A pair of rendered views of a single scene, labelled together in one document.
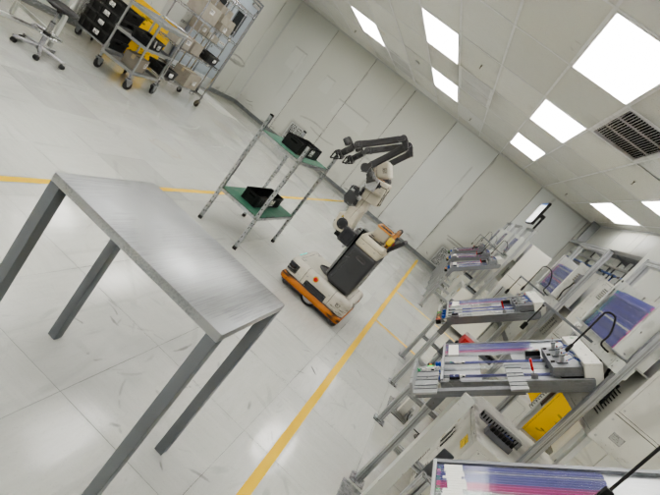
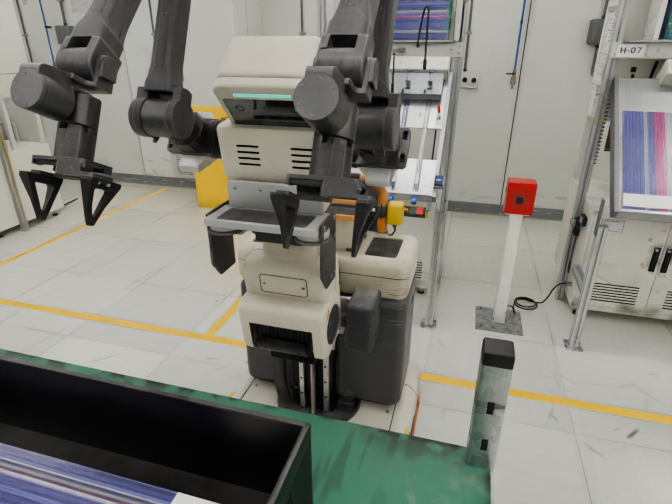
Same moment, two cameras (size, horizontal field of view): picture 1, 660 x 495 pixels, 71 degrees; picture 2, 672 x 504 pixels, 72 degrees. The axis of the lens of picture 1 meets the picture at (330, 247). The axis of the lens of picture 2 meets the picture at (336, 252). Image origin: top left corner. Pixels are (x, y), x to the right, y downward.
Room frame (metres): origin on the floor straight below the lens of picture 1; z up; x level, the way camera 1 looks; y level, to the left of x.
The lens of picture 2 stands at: (3.89, 1.04, 1.37)
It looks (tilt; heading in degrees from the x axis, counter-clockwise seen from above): 24 degrees down; 277
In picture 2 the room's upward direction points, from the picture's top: straight up
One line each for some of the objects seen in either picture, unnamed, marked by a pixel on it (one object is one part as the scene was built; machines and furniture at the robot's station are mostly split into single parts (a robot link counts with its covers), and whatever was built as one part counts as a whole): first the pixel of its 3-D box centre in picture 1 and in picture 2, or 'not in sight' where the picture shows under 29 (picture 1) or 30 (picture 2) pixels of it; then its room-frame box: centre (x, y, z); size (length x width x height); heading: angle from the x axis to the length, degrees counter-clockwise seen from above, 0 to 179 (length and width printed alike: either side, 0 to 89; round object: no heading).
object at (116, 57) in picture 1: (143, 49); not in sight; (6.12, 3.58, 0.50); 0.90 x 0.54 x 1.00; 6
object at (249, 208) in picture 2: (357, 193); (274, 232); (4.15, 0.11, 0.99); 0.28 x 0.16 x 0.22; 171
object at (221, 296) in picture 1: (119, 332); not in sight; (1.40, 0.38, 0.40); 0.70 x 0.45 x 0.80; 80
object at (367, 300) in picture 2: (344, 230); (320, 327); (4.07, 0.00, 0.68); 0.28 x 0.27 x 0.25; 171
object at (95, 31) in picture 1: (108, 25); not in sight; (6.64, 4.51, 0.38); 0.65 x 0.46 x 0.75; 84
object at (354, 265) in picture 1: (360, 256); (326, 305); (4.09, -0.27, 0.59); 0.55 x 0.34 x 0.83; 171
